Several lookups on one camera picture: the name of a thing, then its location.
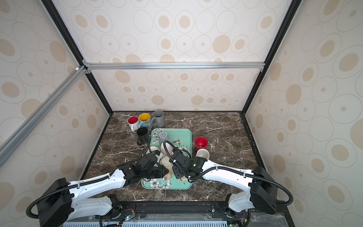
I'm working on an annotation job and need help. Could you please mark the cream mug orange handle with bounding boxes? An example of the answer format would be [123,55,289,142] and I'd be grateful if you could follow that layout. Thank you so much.
[160,156,173,179]

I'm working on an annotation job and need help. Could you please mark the large white mug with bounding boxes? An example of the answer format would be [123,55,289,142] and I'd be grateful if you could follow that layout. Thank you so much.
[196,148,210,160]

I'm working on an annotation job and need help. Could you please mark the black mug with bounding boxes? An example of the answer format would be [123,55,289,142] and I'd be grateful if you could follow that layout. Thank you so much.
[137,127,150,146]

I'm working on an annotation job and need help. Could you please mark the blue butterfly mug yellow inside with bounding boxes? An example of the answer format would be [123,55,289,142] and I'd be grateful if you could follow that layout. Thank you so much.
[139,113,153,130]

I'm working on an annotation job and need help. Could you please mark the white mug red inside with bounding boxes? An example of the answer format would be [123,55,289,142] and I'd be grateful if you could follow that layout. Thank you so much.
[127,116,140,132]

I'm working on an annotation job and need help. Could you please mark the tall dark grey mug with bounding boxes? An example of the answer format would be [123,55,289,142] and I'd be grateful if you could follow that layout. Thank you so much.
[151,110,165,128]

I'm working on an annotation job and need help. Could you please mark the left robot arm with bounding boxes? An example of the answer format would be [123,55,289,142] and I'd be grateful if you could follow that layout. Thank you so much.
[26,152,169,227]

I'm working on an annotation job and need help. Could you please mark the pale pink mug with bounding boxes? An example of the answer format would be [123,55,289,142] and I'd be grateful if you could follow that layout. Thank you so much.
[160,143,174,156]

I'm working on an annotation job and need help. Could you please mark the small light grey mug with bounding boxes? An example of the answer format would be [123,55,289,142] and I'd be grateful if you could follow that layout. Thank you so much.
[158,131,170,146]

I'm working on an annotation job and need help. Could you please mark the mint green floral tray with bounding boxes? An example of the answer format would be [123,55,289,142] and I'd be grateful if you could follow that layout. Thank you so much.
[141,129,192,190]

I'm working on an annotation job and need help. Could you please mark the left diagonal aluminium bar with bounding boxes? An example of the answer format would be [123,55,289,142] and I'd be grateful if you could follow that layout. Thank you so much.
[1,65,86,165]

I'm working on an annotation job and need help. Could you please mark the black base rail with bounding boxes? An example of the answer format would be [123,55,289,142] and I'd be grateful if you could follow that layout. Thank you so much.
[61,201,294,227]

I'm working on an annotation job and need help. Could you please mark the horizontal aluminium frame bar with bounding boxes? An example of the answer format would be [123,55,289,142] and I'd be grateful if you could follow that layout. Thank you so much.
[86,62,265,70]

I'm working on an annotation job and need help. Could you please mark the left black frame post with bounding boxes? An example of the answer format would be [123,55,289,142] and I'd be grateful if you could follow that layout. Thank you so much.
[41,0,113,115]

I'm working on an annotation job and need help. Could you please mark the black frame post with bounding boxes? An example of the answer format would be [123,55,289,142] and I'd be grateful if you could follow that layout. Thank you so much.
[41,0,113,115]
[242,0,302,116]

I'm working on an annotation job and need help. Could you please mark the right black frame post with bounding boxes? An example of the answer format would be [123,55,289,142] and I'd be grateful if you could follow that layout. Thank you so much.
[242,0,302,116]

